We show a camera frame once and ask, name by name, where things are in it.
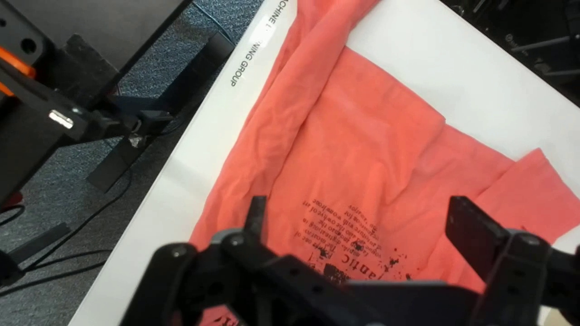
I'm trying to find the black floor cable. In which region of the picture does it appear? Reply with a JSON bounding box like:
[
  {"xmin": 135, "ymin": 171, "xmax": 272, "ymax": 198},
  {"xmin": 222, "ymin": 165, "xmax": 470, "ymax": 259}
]
[{"xmin": 0, "ymin": 205, "xmax": 117, "ymax": 297}]

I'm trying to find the black equipment with orange parts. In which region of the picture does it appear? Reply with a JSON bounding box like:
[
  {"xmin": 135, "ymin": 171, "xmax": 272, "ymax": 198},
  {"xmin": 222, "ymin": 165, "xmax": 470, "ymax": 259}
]
[{"xmin": 0, "ymin": 0, "xmax": 184, "ymax": 207}]

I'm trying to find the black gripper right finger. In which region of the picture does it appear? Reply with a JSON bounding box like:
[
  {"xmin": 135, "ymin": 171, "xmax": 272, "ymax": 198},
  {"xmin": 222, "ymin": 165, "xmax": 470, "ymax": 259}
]
[{"xmin": 445, "ymin": 194, "xmax": 580, "ymax": 326}]

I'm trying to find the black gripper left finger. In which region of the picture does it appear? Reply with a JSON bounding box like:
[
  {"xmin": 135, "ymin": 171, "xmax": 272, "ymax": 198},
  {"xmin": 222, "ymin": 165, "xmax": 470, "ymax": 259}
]
[{"xmin": 120, "ymin": 194, "xmax": 341, "ymax": 326}]

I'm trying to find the coral pink printed t-shirt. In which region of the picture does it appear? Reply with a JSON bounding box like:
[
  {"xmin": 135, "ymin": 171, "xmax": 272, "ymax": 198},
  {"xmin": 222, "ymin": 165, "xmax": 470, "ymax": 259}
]
[{"xmin": 189, "ymin": 0, "xmax": 580, "ymax": 326}]

